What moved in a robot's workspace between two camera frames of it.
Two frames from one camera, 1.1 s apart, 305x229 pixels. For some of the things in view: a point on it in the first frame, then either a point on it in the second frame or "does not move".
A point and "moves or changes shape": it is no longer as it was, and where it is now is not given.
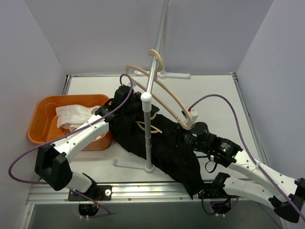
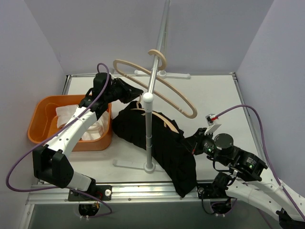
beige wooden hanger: [157, 130] to [166, 121]
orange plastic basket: [43, 127] does not move
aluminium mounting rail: [135, 193] does not move
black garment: [170, 149] moves or changes shape
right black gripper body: [187, 137] to [197, 142]
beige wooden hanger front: [160, 80] to [163, 65]
